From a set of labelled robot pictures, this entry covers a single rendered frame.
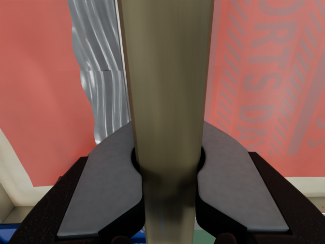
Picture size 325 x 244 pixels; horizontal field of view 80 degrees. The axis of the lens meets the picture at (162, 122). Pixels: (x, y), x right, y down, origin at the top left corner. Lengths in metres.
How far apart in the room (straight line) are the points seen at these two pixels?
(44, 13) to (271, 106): 0.31
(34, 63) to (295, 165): 0.42
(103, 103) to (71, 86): 0.05
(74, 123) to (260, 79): 0.27
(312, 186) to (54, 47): 0.47
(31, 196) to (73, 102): 0.22
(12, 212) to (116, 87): 0.32
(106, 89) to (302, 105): 0.27
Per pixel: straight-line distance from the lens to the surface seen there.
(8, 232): 0.47
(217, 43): 0.26
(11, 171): 0.42
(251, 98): 0.30
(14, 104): 0.34
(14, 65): 0.31
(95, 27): 0.26
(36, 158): 0.38
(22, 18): 0.29
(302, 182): 0.45
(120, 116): 0.28
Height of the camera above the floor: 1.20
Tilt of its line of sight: 60 degrees down
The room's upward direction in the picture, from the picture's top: 178 degrees clockwise
